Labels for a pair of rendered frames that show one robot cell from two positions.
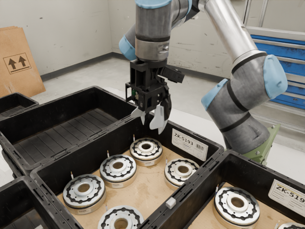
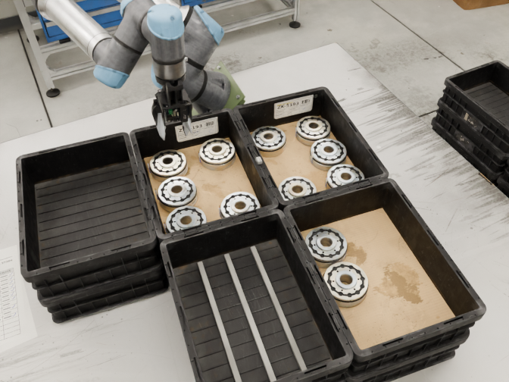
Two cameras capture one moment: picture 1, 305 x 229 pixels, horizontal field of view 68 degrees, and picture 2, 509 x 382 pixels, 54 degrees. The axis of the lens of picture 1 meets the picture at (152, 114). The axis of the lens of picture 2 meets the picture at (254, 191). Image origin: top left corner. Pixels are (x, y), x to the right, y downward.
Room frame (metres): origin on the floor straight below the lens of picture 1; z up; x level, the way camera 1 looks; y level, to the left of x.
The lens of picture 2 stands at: (-0.14, 0.78, 1.86)
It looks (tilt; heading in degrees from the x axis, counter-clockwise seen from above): 48 degrees down; 299
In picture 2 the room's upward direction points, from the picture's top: 1 degrees counter-clockwise
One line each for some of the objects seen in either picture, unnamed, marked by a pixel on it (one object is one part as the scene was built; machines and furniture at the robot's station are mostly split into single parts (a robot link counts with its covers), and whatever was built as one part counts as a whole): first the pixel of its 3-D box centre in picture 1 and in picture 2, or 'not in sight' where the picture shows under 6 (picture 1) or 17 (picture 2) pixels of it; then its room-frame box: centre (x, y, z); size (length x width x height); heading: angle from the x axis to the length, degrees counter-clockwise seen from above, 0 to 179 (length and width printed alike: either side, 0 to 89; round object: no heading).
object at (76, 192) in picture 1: (83, 188); (185, 220); (0.39, 0.17, 0.86); 0.05 x 0.05 x 0.01
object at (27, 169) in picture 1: (71, 118); (82, 198); (0.62, 0.27, 0.92); 0.40 x 0.30 x 0.02; 137
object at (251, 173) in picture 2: (135, 176); (201, 182); (0.42, 0.05, 0.87); 0.40 x 0.30 x 0.11; 137
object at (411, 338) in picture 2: not in sight; (376, 258); (-0.08, 0.10, 0.92); 0.40 x 0.30 x 0.02; 137
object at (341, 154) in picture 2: not in sight; (328, 151); (0.17, -0.23, 0.86); 0.10 x 0.10 x 0.01
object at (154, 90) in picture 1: (148, 82); (173, 95); (0.50, 0.01, 1.10); 0.09 x 0.08 x 0.12; 137
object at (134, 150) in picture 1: (146, 148); (167, 162); (0.55, 0.02, 0.86); 0.10 x 0.10 x 0.01
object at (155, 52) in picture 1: (153, 48); (170, 64); (0.50, 0.00, 1.18); 0.08 x 0.08 x 0.05
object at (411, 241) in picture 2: not in sight; (372, 270); (-0.08, 0.10, 0.87); 0.40 x 0.30 x 0.11; 137
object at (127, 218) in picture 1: (120, 224); (240, 205); (0.29, 0.07, 0.86); 0.05 x 0.05 x 0.01
